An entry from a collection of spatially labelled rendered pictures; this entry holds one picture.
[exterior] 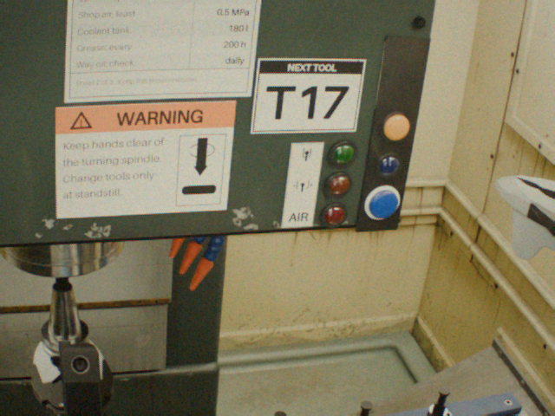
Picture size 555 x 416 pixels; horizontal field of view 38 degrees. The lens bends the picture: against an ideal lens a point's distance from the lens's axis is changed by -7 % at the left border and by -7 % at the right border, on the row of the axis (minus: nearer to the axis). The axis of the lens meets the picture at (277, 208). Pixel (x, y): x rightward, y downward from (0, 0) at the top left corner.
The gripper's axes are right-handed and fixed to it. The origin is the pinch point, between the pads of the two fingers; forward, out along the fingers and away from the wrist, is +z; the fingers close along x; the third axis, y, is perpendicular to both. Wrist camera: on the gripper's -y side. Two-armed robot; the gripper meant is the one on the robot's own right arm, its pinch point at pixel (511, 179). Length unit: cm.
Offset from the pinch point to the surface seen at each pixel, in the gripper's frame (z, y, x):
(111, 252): 38.0, 21.7, -12.8
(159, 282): 72, 60, 24
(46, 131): 28.9, -0.2, -27.0
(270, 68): 19.3, -5.4, -10.6
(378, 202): 12.7, 7.7, -0.8
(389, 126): 12.8, -0.1, -0.8
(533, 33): 45, 14, 100
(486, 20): 63, 18, 111
